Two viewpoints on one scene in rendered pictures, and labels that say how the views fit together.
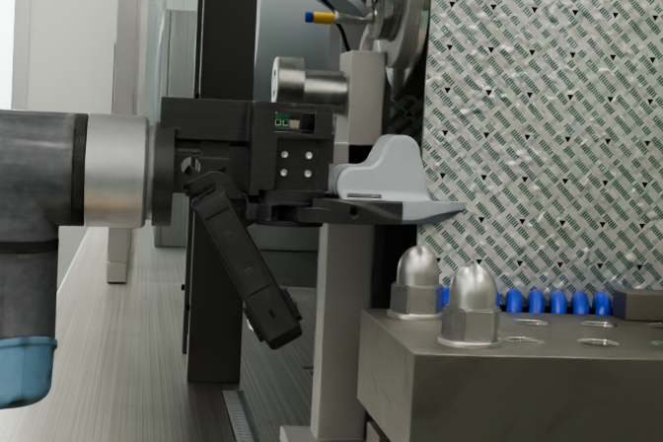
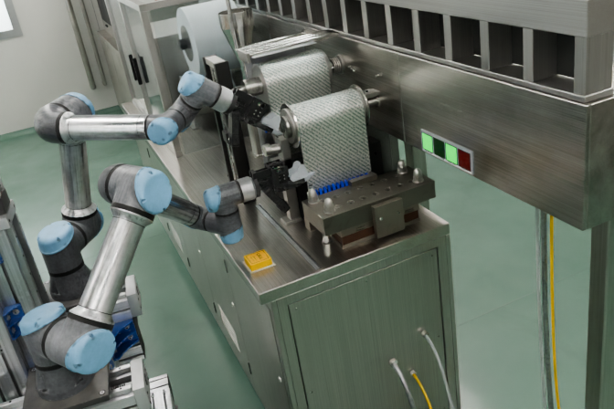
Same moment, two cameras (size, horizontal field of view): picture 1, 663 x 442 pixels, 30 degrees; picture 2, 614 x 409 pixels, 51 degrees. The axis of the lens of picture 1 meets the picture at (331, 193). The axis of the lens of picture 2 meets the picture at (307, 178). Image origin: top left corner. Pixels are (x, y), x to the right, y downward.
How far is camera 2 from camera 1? 1.31 m
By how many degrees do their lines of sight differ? 24
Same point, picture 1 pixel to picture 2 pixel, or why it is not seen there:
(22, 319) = (238, 225)
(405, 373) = (321, 221)
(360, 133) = (286, 157)
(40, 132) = (232, 190)
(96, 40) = not seen: outside the picture
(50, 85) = (26, 5)
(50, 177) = (238, 198)
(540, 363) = (343, 213)
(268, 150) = (277, 178)
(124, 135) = (248, 184)
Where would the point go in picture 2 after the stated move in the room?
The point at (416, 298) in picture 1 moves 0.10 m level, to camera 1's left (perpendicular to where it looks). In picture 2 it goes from (313, 199) to (283, 207)
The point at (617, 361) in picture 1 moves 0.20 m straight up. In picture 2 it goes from (355, 208) to (347, 148)
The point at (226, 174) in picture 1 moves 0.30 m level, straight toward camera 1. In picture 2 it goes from (268, 183) to (300, 221)
